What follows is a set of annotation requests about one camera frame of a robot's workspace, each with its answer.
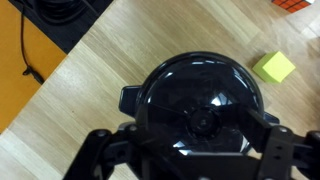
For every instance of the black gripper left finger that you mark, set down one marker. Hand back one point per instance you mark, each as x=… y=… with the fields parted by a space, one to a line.
x=146 y=155

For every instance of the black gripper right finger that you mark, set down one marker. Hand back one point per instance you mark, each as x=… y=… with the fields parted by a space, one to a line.
x=280 y=147

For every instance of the black pot lid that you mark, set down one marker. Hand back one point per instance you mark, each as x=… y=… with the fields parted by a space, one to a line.
x=190 y=100

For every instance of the grey pot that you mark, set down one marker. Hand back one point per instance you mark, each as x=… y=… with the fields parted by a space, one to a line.
x=129 y=98

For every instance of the yellow green block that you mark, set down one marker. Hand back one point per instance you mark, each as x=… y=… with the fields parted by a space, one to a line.
x=273 y=67

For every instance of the green rubiks cube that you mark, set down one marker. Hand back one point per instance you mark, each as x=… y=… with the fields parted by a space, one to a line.
x=293 y=5

